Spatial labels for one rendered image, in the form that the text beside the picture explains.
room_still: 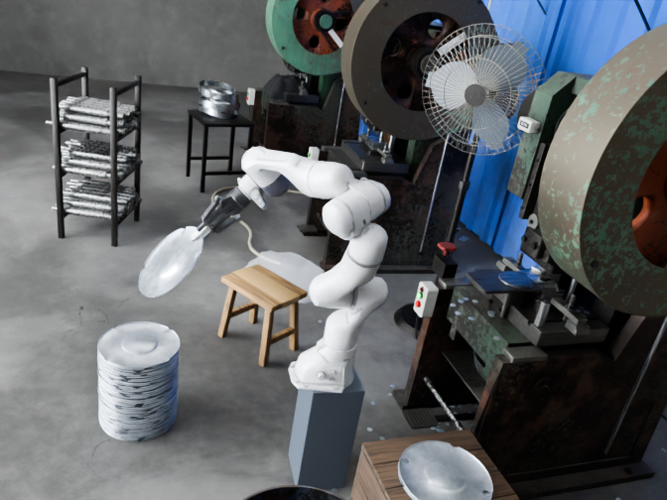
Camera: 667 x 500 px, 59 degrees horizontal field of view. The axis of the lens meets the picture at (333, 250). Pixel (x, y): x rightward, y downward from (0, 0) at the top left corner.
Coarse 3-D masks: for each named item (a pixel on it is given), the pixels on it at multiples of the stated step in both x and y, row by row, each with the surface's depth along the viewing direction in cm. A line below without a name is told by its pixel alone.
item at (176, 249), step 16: (176, 240) 210; (192, 240) 204; (160, 256) 210; (176, 256) 203; (192, 256) 198; (144, 272) 210; (160, 272) 202; (176, 272) 198; (144, 288) 203; (160, 288) 198
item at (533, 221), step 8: (536, 208) 212; (536, 216) 210; (528, 224) 214; (536, 224) 210; (528, 232) 211; (536, 232) 208; (528, 240) 211; (536, 240) 207; (528, 248) 211; (536, 248) 207; (544, 248) 207; (536, 256) 208; (544, 256) 208
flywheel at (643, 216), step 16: (656, 160) 157; (656, 176) 160; (640, 192) 161; (656, 192) 163; (656, 208) 166; (640, 224) 167; (656, 224) 168; (640, 240) 169; (656, 240) 172; (656, 256) 175
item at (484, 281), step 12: (468, 276) 214; (480, 276) 215; (492, 276) 217; (504, 276) 217; (516, 276) 219; (480, 288) 207; (492, 288) 208; (504, 288) 209; (516, 288) 211; (528, 288) 212; (540, 288) 214; (492, 300) 221; (504, 300) 214; (516, 300) 214; (504, 312) 215
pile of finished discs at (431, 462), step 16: (416, 448) 190; (432, 448) 191; (448, 448) 192; (400, 464) 183; (416, 464) 184; (432, 464) 184; (448, 464) 185; (464, 464) 187; (480, 464) 188; (400, 480) 178; (416, 480) 178; (432, 480) 178; (448, 480) 179; (464, 480) 180; (480, 480) 182; (416, 496) 172; (432, 496) 173; (448, 496) 174; (464, 496) 175; (480, 496) 176
